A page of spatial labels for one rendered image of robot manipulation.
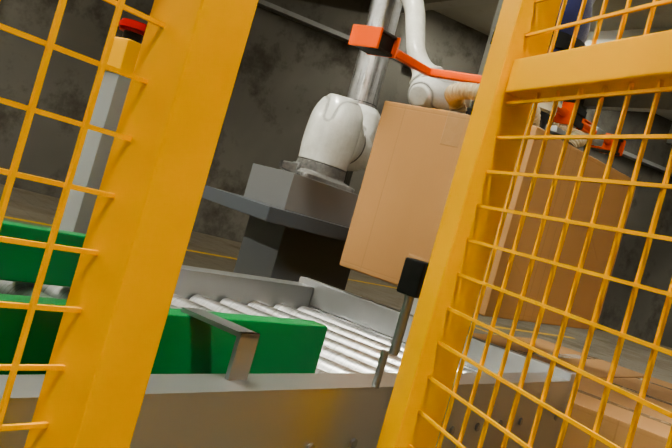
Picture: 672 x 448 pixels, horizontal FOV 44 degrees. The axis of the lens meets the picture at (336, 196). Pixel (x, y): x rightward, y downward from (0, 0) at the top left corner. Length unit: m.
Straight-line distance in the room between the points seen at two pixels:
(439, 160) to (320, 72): 9.71
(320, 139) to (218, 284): 0.81
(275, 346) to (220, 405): 0.23
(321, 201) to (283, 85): 8.92
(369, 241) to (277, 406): 1.04
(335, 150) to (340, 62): 9.24
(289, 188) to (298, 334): 1.28
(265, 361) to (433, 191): 0.88
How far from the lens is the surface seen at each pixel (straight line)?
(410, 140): 1.89
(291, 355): 1.07
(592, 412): 1.82
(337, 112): 2.45
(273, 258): 2.36
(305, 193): 2.34
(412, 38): 2.42
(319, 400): 0.96
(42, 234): 1.34
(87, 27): 10.42
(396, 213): 1.87
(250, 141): 11.08
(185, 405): 0.79
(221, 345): 0.96
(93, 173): 1.69
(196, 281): 1.71
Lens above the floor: 0.79
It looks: 1 degrees up
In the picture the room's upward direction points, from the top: 16 degrees clockwise
